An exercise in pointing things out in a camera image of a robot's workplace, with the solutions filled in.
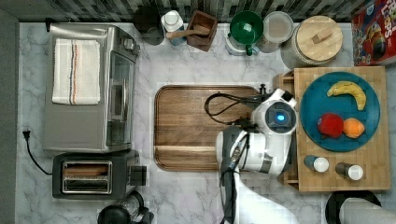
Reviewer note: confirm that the grey pepper shaker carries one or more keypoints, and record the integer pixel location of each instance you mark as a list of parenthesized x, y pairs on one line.
[(349, 171)]

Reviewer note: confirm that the wooden utensil box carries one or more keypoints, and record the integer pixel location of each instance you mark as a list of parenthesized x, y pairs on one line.
[(205, 26)]

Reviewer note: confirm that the blue salt shaker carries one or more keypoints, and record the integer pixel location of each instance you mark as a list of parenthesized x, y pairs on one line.
[(317, 164)]

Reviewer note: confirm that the wooden cutting board tray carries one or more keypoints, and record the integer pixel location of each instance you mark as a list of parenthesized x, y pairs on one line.
[(184, 135)]

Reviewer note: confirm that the canister with wooden lid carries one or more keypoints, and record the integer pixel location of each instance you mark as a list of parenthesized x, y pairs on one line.
[(315, 41)]

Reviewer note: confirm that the red apple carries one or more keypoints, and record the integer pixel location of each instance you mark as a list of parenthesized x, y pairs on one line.
[(331, 125)]

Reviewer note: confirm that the dark round canister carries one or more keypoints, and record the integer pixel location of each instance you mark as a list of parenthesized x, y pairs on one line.
[(147, 22)]

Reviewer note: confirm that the white lidded bottle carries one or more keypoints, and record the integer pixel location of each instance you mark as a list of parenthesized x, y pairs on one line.
[(172, 22)]

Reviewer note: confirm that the striped white dish towel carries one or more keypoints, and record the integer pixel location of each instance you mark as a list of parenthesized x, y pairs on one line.
[(76, 72)]

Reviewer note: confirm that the glass jar white lid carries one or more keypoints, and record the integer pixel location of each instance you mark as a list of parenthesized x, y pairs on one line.
[(278, 27)]

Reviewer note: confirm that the green mug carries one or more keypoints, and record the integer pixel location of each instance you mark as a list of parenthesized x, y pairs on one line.
[(246, 28)]

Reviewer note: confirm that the wooden spoon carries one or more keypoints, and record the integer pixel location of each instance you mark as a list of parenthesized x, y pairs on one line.
[(186, 32)]

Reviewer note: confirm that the blue plate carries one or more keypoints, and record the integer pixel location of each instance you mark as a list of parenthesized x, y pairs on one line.
[(315, 102)]

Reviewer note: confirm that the Froot Loops cereal box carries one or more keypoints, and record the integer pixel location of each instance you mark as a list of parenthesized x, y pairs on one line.
[(374, 34)]

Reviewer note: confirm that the black slot toaster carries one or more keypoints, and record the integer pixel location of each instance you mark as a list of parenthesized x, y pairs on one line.
[(84, 176)]

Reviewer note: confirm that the black coffee grinder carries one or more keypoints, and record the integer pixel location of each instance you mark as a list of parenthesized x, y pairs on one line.
[(129, 210)]

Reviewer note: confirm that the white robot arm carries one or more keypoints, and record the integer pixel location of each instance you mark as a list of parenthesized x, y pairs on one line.
[(261, 145)]

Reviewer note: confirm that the yellow banana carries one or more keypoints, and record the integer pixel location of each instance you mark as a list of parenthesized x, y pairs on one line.
[(351, 88)]

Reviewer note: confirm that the bamboo drawer cabinet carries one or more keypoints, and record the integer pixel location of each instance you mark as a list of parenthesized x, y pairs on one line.
[(373, 157)]

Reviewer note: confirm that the orange fruit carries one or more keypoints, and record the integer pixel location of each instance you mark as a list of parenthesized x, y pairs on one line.
[(353, 128)]

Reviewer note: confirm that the stainless toaster oven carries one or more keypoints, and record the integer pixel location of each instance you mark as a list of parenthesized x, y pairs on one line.
[(101, 128)]

